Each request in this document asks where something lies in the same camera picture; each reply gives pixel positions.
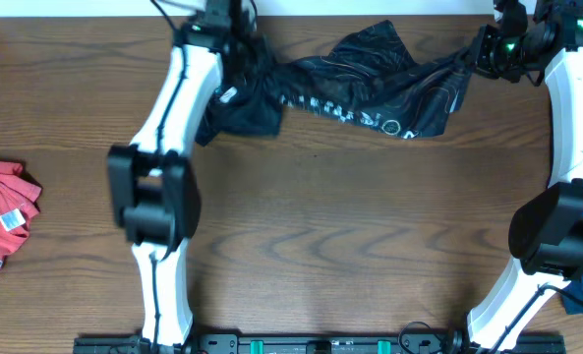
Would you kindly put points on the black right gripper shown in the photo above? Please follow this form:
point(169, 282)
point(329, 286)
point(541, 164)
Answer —
point(481, 54)

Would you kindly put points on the black patterned shirt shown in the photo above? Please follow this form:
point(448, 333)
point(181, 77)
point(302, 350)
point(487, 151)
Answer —
point(368, 79)

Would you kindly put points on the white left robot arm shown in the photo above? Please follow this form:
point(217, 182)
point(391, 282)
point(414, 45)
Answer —
point(154, 193)

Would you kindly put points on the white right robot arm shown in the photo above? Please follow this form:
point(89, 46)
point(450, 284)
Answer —
point(545, 236)

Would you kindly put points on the red crumpled shirt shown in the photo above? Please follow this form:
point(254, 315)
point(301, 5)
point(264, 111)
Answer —
point(17, 208)

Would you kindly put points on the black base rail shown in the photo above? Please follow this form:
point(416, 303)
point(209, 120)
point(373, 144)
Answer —
point(412, 342)

